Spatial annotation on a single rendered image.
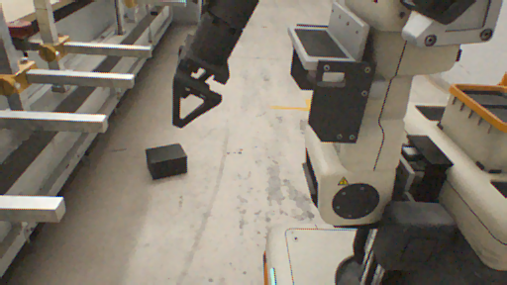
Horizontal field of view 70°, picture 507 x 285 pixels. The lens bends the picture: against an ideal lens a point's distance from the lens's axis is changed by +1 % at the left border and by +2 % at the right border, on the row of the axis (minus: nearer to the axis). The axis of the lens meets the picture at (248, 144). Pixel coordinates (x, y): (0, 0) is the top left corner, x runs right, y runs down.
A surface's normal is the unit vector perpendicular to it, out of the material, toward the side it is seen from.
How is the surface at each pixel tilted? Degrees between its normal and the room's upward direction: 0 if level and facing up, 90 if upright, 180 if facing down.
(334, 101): 90
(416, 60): 90
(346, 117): 90
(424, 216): 0
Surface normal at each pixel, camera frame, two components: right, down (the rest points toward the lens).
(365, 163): 0.03, 0.52
